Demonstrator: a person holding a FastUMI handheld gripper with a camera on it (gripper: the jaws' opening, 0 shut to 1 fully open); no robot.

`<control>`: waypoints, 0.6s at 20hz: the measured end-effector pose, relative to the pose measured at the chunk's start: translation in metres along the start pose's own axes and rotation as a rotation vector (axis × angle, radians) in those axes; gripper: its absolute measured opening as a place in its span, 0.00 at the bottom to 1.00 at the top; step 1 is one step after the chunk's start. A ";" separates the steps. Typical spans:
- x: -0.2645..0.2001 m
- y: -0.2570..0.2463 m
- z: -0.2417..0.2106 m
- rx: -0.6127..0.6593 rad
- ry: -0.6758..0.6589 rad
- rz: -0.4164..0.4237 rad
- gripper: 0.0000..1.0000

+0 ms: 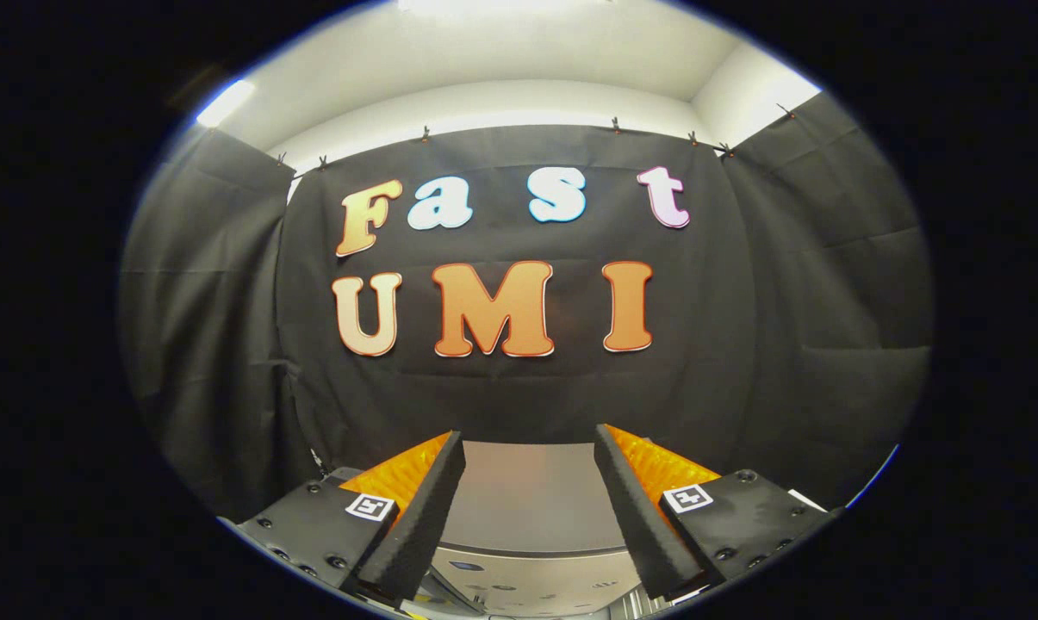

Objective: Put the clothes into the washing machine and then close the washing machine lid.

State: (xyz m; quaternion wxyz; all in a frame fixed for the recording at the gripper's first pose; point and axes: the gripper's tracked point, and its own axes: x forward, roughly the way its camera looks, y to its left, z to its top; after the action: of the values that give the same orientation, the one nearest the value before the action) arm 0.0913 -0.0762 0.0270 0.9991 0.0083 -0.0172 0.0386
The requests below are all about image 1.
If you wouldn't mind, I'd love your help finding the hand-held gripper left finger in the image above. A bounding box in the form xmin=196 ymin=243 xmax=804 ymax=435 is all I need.
xmin=217 ymin=431 xmax=468 ymax=605

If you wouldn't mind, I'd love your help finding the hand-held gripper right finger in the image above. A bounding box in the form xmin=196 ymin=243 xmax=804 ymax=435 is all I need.
xmin=594 ymin=424 xmax=842 ymax=601

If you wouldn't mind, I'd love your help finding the row of black clips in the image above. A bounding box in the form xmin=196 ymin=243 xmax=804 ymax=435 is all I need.
xmin=276 ymin=103 xmax=797 ymax=171

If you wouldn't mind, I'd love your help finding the black backdrop cloth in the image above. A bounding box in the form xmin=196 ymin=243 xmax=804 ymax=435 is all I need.
xmin=118 ymin=90 xmax=935 ymax=524

